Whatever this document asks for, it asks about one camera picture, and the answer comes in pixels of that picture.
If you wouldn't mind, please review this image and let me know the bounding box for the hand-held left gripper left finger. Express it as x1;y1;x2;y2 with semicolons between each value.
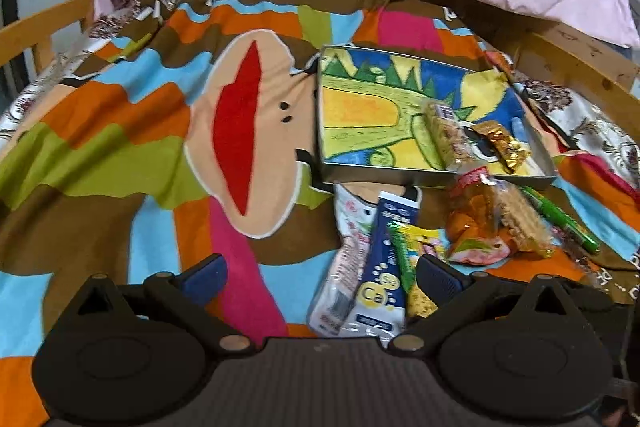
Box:
75;253;258;354

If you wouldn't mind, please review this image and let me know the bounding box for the colourful printed blanket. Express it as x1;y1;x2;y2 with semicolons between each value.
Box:
0;0;640;427

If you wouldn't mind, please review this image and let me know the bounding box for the cereal bar in clear wrapper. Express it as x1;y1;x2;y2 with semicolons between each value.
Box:
422;102;481;172
482;179;553;258

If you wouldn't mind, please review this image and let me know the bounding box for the orange snack packet red label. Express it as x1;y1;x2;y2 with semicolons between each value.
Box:
445;162;502;258

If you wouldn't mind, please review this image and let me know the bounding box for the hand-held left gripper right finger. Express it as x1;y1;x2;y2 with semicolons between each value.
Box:
387;253;577;354

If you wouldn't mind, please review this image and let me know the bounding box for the gold foil snack packet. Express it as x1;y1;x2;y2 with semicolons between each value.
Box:
472;121;532;174

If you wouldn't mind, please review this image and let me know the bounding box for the blue and white sachet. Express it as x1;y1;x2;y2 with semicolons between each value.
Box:
345;189;423;344

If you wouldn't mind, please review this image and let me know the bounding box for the wooden bed frame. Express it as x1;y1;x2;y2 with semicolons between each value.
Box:
0;0;640;95

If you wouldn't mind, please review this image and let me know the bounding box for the pink and white jelly packet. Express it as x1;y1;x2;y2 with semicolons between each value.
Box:
447;234;512;268

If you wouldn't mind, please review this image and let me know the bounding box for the green sausage stick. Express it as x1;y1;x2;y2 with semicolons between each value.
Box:
520;186;600;254

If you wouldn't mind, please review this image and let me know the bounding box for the white and pink snack packet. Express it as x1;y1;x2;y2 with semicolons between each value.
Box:
307;183;386;334

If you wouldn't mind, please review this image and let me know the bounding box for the green and yellow snack packet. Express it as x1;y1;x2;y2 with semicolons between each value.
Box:
386;221;447;320

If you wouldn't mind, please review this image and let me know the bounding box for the metal tray with dinosaur print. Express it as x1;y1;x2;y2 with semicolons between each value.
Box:
314;44;558;188

